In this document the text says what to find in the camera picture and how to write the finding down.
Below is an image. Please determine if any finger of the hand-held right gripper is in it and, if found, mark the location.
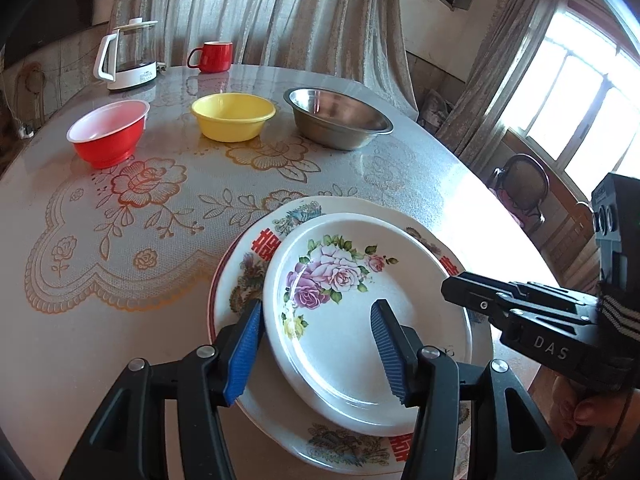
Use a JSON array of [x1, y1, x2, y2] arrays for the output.
[[441, 271, 599, 329]]

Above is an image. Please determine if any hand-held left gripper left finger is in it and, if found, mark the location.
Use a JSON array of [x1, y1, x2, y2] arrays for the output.
[[60, 299, 266, 480]]

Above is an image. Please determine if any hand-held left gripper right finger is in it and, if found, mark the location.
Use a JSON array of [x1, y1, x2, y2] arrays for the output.
[[370, 299, 561, 480]]

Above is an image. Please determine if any rose-pattern white plate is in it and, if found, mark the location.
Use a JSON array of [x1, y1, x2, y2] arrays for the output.
[[263, 213, 472, 437]]

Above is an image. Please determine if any large pink-rimmed plate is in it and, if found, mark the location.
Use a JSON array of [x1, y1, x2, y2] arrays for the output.
[[207, 230, 496, 463]]

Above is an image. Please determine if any white plate with red characters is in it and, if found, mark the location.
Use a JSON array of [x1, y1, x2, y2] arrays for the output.
[[215, 195, 474, 479]]

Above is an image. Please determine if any yellow plastic bowl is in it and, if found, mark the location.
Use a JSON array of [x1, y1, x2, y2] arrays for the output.
[[191, 92, 277, 142]]

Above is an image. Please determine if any stainless steel bowl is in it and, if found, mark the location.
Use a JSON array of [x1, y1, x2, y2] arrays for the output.
[[283, 87, 395, 151]]

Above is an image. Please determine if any red plastic bowl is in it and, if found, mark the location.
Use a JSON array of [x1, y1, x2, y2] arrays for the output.
[[66, 100, 151, 170]]

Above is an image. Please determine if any person's right hand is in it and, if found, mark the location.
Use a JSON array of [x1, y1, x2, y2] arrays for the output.
[[550, 377, 640, 431]]

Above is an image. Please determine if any red chair cushion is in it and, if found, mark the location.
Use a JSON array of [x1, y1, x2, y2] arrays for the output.
[[499, 187, 532, 217]]

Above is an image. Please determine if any dark round-back chair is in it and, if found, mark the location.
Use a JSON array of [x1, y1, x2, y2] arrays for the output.
[[487, 153, 551, 234]]

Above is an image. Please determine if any arched window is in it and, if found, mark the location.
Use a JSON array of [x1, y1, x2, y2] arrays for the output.
[[499, 7, 640, 183]]

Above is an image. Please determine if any narrow beige curtain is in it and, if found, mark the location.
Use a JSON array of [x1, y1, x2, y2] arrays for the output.
[[434, 0, 567, 162]]

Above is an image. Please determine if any red mug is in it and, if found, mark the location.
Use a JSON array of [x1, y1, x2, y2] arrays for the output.
[[187, 41, 234, 74]]

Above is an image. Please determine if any white glass electric kettle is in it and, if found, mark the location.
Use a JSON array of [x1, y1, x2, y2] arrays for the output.
[[94, 18, 166, 92]]

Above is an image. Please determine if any wide beige curtain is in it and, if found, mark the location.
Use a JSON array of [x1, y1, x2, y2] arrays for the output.
[[107, 0, 419, 122]]

